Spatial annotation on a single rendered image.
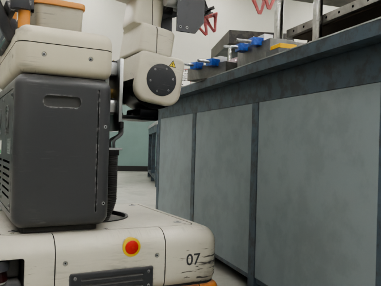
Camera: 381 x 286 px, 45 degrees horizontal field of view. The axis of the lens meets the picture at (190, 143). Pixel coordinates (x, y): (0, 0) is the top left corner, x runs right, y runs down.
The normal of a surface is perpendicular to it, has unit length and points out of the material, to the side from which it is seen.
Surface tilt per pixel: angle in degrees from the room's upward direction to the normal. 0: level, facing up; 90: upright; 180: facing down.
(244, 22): 90
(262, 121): 90
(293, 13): 90
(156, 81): 90
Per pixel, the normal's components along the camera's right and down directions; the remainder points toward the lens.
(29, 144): 0.46, 0.01
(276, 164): -0.95, -0.03
